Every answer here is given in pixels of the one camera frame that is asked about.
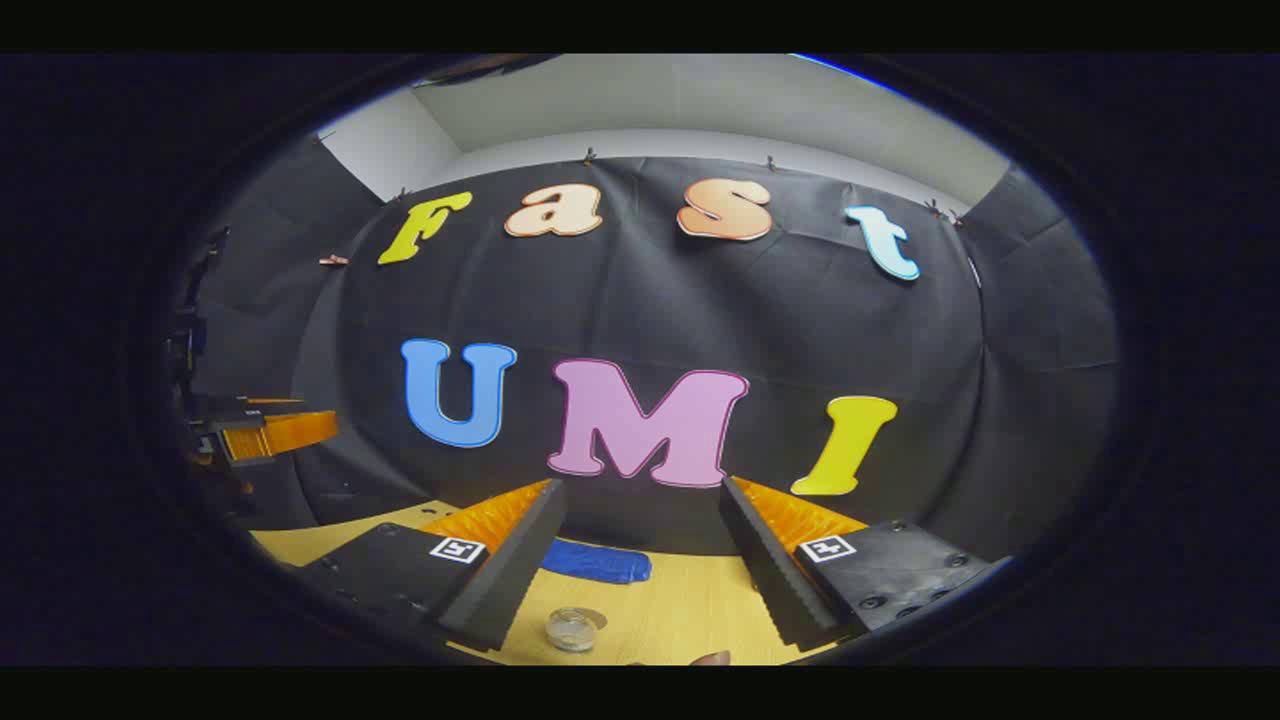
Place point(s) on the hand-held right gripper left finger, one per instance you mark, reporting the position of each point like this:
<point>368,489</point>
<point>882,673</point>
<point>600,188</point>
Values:
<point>520,560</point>

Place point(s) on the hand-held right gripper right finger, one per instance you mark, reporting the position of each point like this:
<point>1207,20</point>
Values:
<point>765,560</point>

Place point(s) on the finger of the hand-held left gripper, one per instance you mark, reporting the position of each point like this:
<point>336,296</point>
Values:
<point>240,408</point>
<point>280,436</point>

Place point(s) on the clear plastic water bottle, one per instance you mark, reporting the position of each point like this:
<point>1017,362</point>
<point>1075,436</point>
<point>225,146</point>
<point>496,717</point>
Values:
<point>573,630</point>

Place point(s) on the blue towel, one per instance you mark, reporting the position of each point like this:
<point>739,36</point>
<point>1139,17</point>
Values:
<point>597,562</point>

